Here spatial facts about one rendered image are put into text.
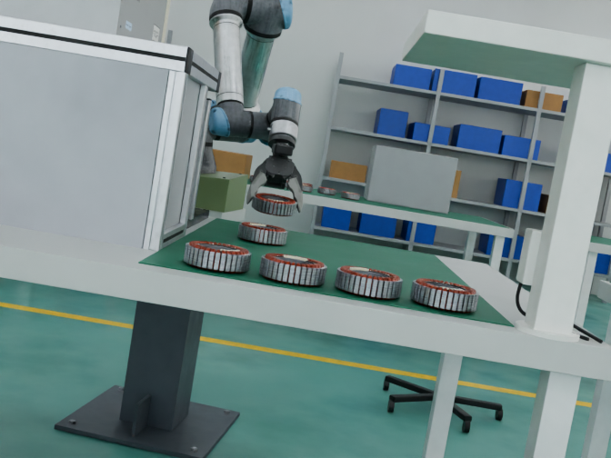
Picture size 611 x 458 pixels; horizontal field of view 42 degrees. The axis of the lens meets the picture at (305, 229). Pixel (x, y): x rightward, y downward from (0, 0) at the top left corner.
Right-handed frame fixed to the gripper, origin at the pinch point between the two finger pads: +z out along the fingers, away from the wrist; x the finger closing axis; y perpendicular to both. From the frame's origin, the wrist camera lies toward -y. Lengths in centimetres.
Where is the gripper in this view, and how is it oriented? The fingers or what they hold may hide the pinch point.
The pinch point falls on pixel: (274, 206)
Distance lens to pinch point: 202.4
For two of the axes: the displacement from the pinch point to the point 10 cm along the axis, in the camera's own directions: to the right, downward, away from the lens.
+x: -9.8, -1.6, -1.1
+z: -1.0, 9.1, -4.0
